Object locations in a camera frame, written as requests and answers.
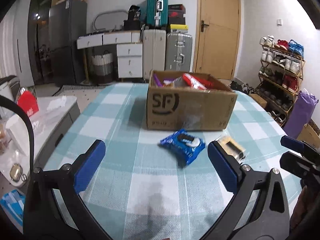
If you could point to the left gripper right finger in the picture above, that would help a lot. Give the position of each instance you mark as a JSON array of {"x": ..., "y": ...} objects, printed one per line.
[{"x": 258, "y": 208}]

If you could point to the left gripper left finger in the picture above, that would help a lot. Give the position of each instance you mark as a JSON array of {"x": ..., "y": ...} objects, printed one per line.
[{"x": 42, "y": 218}]

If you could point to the clear cookie pack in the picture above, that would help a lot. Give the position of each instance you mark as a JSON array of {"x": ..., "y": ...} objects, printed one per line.
[{"x": 231, "y": 147}]

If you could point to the blue oreo pack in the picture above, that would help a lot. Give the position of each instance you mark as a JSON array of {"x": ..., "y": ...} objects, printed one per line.
[{"x": 186, "y": 146}]

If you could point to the red white snack bag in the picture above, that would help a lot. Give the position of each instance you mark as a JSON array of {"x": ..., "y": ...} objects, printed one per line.
[{"x": 197, "y": 82}]

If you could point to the purple white snack bag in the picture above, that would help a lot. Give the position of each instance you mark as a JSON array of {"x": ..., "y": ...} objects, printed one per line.
[{"x": 174, "y": 83}]

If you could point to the right hand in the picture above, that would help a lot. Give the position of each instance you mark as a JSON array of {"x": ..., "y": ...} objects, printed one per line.
[{"x": 304, "y": 222}]

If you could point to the small cardboard box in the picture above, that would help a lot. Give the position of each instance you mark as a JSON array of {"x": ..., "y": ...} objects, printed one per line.
[{"x": 310, "y": 136}]

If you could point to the blue patterned bag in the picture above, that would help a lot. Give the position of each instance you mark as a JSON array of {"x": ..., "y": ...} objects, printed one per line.
[{"x": 13, "y": 204}]

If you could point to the purple plastic bag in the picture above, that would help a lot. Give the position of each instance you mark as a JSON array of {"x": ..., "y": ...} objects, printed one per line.
[{"x": 301, "y": 113}]

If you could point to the earbuds case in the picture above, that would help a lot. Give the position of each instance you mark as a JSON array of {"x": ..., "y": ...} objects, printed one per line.
[{"x": 16, "y": 172}]

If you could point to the teal plaid tablecloth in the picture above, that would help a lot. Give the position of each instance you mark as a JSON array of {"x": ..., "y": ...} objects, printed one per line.
[{"x": 140, "y": 190}]

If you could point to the wooden shoe rack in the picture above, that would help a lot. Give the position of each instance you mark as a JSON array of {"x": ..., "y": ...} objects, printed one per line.
[{"x": 280, "y": 75}]

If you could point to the grey side table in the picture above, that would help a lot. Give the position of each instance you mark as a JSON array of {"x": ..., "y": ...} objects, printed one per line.
[{"x": 53, "y": 125}]

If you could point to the red paper bag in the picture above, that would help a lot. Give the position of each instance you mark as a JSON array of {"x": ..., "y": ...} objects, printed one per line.
[{"x": 27, "y": 100}]

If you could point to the patterned floor rug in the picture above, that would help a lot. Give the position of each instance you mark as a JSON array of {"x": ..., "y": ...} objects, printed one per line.
[{"x": 79, "y": 90}]

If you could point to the cardboard SF box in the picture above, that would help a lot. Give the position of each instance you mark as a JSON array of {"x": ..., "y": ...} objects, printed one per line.
[{"x": 171, "y": 109}]

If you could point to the wooden door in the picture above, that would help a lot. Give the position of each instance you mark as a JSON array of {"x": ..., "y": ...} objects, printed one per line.
[{"x": 217, "y": 37}]

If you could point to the woven laundry basket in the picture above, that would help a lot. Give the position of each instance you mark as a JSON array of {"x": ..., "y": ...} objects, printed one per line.
[{"x": 103, "y": 67}]

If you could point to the silver suitcase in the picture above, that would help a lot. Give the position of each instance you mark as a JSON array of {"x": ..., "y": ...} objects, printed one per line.
[{"x": 178, "y": 52}]

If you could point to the white drawer desk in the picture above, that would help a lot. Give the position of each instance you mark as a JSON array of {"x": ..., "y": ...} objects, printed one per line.
[{"x": 129, "y": 50}]

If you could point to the stacked shoe boxes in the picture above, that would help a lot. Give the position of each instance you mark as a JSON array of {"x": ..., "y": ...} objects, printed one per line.
[{"x": 176, "y": 19}]

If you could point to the beige suitcase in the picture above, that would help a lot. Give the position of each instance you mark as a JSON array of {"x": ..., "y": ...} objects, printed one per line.
[{"x": 154, "y": 45}]

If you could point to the dark grey refrigerator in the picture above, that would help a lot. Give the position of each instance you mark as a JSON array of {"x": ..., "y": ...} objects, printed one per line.
[{"x": 67, "y": 22}]

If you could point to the teal suitcase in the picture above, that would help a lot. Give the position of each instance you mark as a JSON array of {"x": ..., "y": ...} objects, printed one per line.
[{"x": 157, "y": 13}]

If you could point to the black bag on desk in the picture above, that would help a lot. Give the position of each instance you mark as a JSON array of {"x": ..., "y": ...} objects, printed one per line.
[{"x": 133, "y": 18}]

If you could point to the black tall cabinet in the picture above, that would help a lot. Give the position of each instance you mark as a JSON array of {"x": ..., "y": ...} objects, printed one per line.
[{"x": 38, "y": 41}]

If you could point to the arched metal mirror frame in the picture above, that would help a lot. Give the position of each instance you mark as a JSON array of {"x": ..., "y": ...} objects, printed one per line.
[{"x": 109, "y": 21}]

